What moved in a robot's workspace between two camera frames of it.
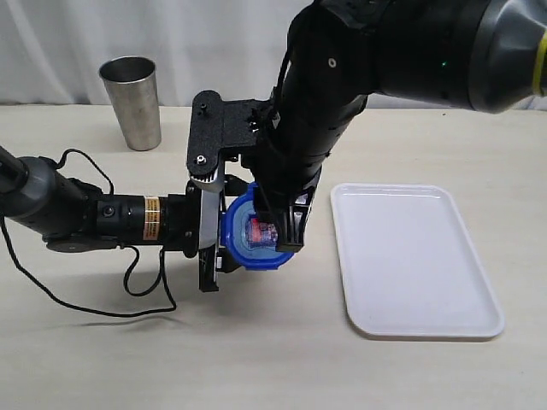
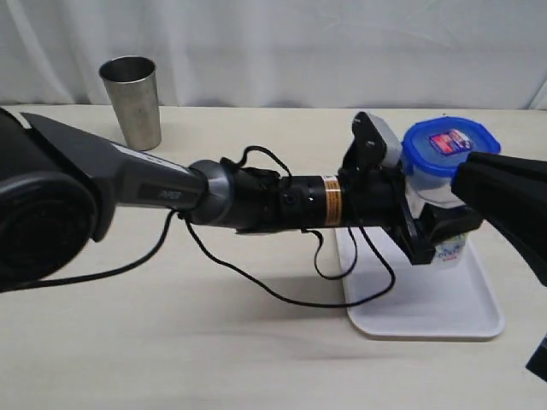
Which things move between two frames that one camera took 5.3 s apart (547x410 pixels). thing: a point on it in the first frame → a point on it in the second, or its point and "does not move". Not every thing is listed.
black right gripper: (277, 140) → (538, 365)
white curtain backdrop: (238, 50) does not move
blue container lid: (251, 238) → (438, 146)
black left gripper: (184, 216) → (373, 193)
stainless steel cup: (132, 87) does not move
